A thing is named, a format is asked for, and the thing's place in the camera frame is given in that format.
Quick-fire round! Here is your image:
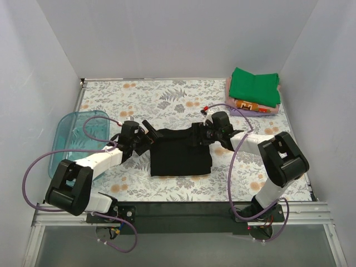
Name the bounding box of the black t-shirt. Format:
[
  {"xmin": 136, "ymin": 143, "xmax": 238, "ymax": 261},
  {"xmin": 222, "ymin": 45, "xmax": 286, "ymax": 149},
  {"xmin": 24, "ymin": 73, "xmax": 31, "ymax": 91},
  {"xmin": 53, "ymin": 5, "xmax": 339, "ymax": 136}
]
[{"xmin": 150, "ymin": 127, "xmax": 212, "ymax": 176}]

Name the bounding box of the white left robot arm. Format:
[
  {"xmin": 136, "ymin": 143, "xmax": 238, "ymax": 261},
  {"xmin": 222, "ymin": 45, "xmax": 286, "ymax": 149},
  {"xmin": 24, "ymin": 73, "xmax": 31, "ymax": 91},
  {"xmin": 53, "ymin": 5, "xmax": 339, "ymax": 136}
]
[{"xmin": 45, "ymin": 120, "xmax": 163, "ymax": 223}]

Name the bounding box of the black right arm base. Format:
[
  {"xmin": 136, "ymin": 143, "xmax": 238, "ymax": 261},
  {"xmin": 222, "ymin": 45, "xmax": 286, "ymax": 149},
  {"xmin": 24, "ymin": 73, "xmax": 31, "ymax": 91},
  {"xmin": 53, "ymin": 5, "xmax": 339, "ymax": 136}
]
[{"xmin": 229, "ymin": 204, "xmax": 285, "ymax": 228}]

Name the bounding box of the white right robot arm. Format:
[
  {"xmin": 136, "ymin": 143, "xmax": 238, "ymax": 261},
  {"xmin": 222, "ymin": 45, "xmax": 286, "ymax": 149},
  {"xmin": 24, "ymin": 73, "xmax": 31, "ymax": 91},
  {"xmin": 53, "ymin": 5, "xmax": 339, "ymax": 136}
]
[{"xmin": 191, "ymin": 111, "xmax": 309, "ymax": 221}]

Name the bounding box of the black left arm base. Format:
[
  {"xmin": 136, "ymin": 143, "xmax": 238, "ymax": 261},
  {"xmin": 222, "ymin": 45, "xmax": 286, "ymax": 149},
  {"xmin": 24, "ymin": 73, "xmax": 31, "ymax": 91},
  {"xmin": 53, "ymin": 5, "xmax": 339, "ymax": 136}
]
[{"xmin": 86, "ymin": 205, "xmax": 136, "ymax": 224}]

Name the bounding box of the lavender folded t-shirt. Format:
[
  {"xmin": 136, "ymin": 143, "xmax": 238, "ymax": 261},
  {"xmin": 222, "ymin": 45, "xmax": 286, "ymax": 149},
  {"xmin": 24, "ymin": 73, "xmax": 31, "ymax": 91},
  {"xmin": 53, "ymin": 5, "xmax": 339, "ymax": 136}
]
[{"xmin": 229, "ymin": 108, "xmax": 274, "ymax": 117}]

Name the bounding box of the teal plastic bin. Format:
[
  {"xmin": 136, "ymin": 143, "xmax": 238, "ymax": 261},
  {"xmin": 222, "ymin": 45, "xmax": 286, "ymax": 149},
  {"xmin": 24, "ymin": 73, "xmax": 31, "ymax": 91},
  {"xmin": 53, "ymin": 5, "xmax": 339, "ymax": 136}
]
[{"xmin": 48, "ymin": 110, "xmax": 110, "ymax": 177}]

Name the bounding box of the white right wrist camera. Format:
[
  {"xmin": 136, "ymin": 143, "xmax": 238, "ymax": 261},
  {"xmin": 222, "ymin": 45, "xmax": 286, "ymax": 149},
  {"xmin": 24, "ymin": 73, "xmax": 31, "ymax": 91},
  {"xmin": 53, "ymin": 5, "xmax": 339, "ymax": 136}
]
[{"xmin": 200, "ymin": 106, "xmax": 213, "ymax": 126}]

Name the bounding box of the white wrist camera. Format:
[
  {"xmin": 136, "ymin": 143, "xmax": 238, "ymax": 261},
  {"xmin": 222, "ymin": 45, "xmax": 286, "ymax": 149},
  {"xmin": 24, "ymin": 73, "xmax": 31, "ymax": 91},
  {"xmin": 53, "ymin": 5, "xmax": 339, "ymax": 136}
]
[
  {"xmin": 102, "ymin": 145, "xmax": 120, "ymax": 154},
  {"xmin": 200, "ymin": 106, "xmax": 213, "ymax": 126}
]

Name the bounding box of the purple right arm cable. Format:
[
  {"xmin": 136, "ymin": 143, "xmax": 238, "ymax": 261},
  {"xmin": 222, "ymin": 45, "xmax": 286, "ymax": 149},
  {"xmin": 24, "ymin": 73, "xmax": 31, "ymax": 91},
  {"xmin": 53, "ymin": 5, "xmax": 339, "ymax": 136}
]
[{"xmin": 202, "ymin": 103, "xmax": 290, "ymax": 243}]

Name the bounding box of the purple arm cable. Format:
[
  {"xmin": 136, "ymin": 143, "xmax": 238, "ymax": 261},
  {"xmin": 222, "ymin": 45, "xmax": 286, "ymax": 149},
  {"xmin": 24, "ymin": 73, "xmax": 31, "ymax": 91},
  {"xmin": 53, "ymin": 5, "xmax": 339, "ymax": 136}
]
[
  {"xmin": 202, "ymin": 103, "xmax": 290, "ymax": 243},
  {"xmin": 22, "ymin": 116, "xmax": 139, "ymax": 254}
]

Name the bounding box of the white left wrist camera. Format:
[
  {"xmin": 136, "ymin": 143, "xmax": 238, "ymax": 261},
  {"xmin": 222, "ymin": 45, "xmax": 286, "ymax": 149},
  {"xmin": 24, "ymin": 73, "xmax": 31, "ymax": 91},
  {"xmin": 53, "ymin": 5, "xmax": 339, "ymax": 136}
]
[{"xmin": 102, "ymin": 145, "xmax": 120, "ymax": 154}]

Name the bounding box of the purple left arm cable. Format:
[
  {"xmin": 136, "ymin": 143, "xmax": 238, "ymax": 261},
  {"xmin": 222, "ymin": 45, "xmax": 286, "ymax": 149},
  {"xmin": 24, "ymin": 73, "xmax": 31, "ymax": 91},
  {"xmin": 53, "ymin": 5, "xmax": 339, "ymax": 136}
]
[{"xmin": 22, "ymin": 116, "xmax": 139, "ymax": 254}]

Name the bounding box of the aluminium frame rail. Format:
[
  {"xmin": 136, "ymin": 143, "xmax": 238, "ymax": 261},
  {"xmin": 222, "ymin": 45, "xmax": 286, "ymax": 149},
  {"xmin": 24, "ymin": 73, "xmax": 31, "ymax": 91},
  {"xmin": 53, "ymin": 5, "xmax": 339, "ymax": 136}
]
[{"xmin": 24, "ymin": 201, "xmax": 347, "ymax": 266}]

